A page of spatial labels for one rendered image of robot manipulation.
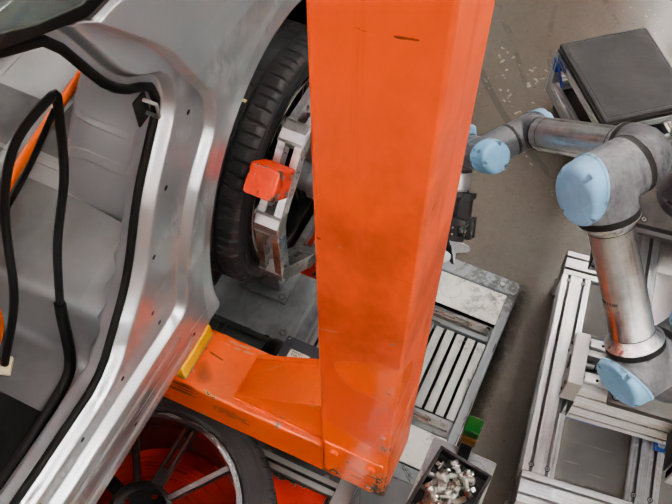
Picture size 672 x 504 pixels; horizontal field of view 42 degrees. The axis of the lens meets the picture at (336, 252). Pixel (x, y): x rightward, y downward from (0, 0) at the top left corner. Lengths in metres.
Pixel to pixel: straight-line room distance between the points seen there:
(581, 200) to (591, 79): 1.66
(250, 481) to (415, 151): 1.33
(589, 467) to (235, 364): 1.06
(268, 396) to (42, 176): 0.71
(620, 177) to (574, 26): 2.37
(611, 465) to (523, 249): 0.89
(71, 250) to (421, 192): 1.05
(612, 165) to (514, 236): 1.59
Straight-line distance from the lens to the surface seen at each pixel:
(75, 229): 1.95
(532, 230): 3.18
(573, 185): 1.59
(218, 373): 2.10
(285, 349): 2.39
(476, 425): 2.08
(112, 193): 1.91
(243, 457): 2.20
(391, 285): 1.25
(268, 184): 1.84
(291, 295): 2.70
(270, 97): 1.92
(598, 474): 2.59
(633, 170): 1.61
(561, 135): 1.86
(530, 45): 3.79
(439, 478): 2.12
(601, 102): 3.16
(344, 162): 1.07
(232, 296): 2.72
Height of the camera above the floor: 2.57
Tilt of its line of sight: 57 degrees down
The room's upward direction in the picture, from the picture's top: straight up
